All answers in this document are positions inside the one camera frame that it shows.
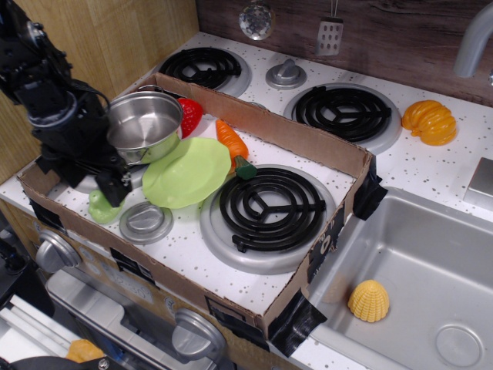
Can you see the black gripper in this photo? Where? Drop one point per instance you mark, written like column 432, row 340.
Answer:
column 71, row 123

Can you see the light green toy broccoli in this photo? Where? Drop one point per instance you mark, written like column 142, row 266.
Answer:
column 100, row 209

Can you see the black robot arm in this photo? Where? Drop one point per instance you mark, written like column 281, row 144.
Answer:
column 27, row 55

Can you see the stainless steel pot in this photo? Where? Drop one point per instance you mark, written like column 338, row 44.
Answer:
column 144, row 126

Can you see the brown cardboard fence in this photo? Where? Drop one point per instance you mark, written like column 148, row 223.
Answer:
column 190, row 271

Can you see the front silver stove knob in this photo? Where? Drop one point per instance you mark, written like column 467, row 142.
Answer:
column 145, row 223

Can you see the silver stove knob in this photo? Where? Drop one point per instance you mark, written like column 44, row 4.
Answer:
column 287, row 75
column 145, row 223

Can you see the left silver oven knob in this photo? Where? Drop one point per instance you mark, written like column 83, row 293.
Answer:
column 55, row 253

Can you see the silver oven knob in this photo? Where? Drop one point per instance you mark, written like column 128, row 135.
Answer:
column 195, row 338
column 55, row 253

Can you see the light green plastic plate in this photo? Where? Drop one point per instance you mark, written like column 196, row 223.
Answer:
column 189, row 174

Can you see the red toy strawberry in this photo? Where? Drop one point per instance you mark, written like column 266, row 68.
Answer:
column 192, row 115

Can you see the orange toy carrot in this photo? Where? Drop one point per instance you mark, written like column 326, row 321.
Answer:
column 237, row 149

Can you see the orange toy below stove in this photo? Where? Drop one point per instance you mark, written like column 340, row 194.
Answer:
column 82, row 350

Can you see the right silver oven knob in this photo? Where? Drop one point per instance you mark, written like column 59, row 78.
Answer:
column 195, row 338

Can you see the front right black burner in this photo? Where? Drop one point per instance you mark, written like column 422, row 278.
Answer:
column 266, row 225

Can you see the back silver stove knob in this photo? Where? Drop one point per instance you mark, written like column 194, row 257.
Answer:
column 287, row 75

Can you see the hanging silver strainer spoon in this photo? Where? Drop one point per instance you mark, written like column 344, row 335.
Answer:
column 257, row 20

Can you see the back right black burner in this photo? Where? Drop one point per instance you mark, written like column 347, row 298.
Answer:
column 357, row 114

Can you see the hanging silver spatula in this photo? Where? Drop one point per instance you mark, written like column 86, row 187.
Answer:
column 330, row 32

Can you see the yellow toy corn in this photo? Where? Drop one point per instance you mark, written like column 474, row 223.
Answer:
column 369, row 301

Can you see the orange toy pumpkin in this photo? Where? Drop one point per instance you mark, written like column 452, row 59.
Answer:
column 431, row 121

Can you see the silver sink basin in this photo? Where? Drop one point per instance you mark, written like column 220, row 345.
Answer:
column 436, row 266

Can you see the silver faucet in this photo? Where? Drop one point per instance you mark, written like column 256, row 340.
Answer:
column 473, row 43

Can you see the silver oven door handle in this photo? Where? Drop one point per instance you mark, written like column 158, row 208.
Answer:
column 145, row 337

